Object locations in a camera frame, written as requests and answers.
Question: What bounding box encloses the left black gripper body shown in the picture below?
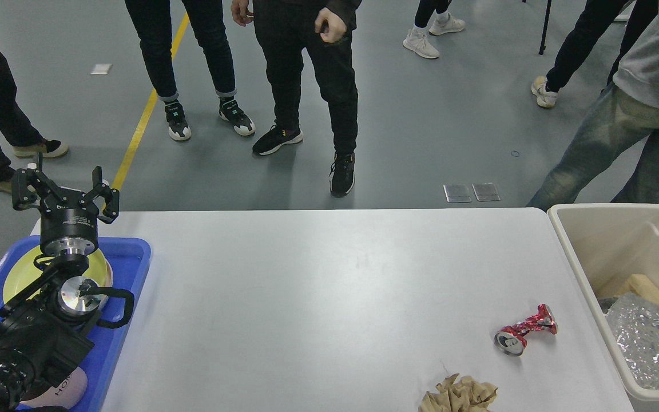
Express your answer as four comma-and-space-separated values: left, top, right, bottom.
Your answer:
40, 200, 100, 256

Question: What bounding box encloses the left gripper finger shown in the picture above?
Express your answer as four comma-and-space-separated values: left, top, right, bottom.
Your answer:
11, 152, 65, 213
78, 167, 120, 224

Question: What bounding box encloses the yellow plate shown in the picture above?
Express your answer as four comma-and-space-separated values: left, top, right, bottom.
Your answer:
3, 246, 106, 318

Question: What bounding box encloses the brown paper bag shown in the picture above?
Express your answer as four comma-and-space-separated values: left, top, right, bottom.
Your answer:
596, 274, 659, 391

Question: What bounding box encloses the foil sheet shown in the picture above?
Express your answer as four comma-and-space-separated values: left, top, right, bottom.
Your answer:
605, 292, 659, 391

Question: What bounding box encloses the pink mug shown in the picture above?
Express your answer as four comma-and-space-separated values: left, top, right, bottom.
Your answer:
20, 367, 88, 409

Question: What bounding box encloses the crushed red can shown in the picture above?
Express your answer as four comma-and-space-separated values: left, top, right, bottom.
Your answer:
493, 303, 558, 356

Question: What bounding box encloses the brown paper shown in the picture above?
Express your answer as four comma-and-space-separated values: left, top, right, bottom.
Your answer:
418, 374, 498, 411

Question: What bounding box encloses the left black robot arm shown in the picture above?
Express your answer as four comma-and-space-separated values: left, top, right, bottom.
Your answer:
0, 153, 135, 411

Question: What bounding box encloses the blue plastic tray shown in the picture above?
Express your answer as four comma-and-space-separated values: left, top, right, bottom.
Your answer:
0, 236, 151, 411

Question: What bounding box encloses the beige plastic bin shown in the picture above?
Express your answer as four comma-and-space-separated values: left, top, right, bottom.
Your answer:
547, 203, 659, 411

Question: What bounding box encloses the person in black sneakers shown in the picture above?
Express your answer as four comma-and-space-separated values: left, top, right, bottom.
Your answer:
125, 1, 256, 142

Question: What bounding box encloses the metal floor plate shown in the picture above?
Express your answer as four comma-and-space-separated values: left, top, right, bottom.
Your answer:
443, 184, 473, 203
473, 183, 501, 203

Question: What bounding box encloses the person in black pants right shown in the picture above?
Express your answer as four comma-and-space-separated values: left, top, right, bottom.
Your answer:
531, 1, 658, 109

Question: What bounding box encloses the person in dark jacket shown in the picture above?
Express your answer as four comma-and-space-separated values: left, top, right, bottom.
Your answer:
230, 0, 363, 198

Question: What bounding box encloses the person in white sneakers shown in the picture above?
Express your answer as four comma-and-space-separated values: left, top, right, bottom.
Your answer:
403, 1, 466, 60

